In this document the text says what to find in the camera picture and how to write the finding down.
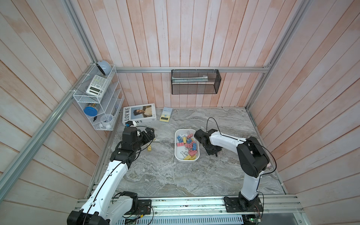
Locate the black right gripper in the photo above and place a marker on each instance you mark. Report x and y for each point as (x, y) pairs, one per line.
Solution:
(210, 153)

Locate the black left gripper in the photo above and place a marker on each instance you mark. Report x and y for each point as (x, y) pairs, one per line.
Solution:
(146, 138)

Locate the white plastic storage box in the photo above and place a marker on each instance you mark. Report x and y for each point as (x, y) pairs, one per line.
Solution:
(186, 147)

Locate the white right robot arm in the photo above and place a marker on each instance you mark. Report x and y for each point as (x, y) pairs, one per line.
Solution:
(252, 157)

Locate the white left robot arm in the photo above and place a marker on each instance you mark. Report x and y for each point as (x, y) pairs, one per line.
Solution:
(107, 185)

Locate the LOEWE white book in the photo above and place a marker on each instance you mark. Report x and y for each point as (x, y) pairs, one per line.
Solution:
(139, 114)

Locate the yellow blue small calculator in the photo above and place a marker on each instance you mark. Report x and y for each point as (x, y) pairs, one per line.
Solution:
(166, 114)

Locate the green white item in basket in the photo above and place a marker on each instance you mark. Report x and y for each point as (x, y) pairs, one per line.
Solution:
(185, 80)

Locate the white desk calculator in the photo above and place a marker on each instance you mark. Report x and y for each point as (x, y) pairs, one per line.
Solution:
(97, 86)

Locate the light blue round clock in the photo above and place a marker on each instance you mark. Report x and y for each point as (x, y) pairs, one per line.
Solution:
(104, 67)

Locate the white wire wall shelf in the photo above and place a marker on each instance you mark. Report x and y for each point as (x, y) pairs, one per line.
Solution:
(111, 101)

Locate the black mesh wall basket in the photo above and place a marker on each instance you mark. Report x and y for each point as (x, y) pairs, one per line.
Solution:
(210, 87)

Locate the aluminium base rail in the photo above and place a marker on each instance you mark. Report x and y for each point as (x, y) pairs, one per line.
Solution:
(217, 210)

